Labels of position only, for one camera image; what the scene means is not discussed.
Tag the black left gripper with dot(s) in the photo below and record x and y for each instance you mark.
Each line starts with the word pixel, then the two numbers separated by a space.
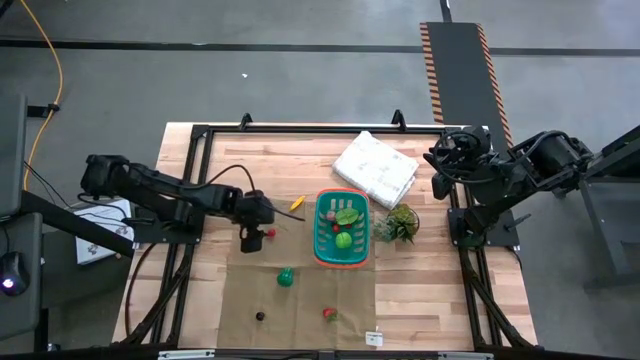
pixel 255 210

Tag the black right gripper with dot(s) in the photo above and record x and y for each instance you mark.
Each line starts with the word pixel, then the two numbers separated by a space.
pixel 467 152

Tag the dark green toy bell pepper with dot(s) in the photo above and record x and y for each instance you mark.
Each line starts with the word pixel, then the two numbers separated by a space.
pixel 285 277

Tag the dark purple toy plum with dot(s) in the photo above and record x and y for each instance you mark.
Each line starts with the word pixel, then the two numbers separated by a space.
pixel 260 315

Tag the round green toy cabbage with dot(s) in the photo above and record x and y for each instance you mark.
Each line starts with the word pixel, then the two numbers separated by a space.
pixel 343 240

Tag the light green toy lettuce leaf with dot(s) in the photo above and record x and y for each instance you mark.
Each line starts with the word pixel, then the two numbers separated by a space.
pixel 347 216

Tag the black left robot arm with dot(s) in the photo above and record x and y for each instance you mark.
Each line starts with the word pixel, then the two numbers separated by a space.
pixel 150 182

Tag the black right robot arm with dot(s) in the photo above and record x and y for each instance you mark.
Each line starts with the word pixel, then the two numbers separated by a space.
pixel 550 160

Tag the potted succulent plant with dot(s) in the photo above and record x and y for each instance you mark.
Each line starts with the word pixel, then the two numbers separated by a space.
pixel 400 225

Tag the white plaid dish towel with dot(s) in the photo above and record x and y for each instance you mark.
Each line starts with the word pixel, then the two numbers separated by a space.
pixel 375 167

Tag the tan burlap cloth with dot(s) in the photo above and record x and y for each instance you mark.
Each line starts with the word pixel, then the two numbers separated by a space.
pixel 300 300

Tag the black floor mat striped edges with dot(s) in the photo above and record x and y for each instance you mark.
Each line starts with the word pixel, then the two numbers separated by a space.
pixel 465 100

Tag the red toy strawberry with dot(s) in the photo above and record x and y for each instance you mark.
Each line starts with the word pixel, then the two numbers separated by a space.
pixel 328 313

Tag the teal basket with orange rim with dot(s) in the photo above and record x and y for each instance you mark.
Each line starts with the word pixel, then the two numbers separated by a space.
pixel 360 250

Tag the white printed paper sheet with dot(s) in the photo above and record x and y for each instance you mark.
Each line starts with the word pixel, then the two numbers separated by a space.
pixel 100 245

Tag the small white tag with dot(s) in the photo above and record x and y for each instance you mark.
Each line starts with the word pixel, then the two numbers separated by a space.
pixel 373 338

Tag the grey metal table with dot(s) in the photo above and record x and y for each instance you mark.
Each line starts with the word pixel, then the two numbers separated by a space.
pixel 610 225

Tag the black rig support beam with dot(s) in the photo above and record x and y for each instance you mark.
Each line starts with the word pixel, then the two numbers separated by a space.
pixel 65 220

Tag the grey side stand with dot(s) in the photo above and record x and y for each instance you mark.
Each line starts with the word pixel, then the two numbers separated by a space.
pixel 22 310

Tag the black computer mouse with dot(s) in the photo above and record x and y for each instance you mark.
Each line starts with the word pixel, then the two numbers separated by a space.
pixel 12 272

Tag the grey monitor panel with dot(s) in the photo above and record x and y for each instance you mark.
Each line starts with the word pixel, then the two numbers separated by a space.
pixel 11 155

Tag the black metal table frame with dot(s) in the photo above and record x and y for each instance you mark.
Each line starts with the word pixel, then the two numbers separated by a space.
pixel 300 129

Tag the silver aluminium rail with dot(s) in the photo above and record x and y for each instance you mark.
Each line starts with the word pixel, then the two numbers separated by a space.
pixel 465 356
pixel 185 355

